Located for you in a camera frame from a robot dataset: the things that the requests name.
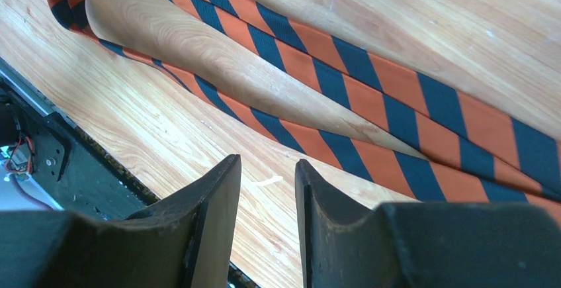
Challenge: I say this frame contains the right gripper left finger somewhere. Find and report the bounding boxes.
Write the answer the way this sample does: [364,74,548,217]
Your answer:
[1,155,241,287]

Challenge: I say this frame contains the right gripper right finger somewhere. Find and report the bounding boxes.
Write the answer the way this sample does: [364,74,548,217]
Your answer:
[295,160,560,287]

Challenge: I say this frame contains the orange navy striped tie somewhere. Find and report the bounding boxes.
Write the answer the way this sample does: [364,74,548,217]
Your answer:
[47,0,560,220]

